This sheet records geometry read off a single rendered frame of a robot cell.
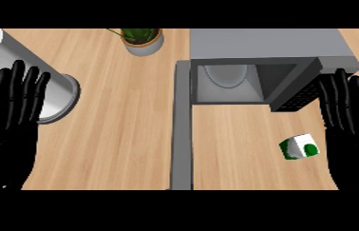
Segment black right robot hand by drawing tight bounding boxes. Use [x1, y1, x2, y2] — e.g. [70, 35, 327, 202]
[317, 67, 359, 191]

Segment grey microwave door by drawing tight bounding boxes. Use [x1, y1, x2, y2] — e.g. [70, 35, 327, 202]
[169, 60, 193, 191]

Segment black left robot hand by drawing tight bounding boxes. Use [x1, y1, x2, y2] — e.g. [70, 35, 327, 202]
[0, 59, 51, 191]

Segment green and white milk carton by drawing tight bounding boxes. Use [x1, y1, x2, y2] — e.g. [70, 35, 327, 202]
[277, 133, 320, 161]

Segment glass microwave turntable plate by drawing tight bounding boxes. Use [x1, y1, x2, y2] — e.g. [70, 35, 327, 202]
[203, 65, 249, 89]

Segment grey metal cylinder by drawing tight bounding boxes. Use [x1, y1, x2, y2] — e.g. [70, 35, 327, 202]
[0, 29, 81, 125]

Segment potted green plant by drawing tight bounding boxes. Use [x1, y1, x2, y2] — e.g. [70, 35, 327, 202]
[104, 29, 165, 57]

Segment grey microwave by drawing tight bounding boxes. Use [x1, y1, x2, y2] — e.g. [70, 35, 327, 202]
[189, 29, 359, 113]

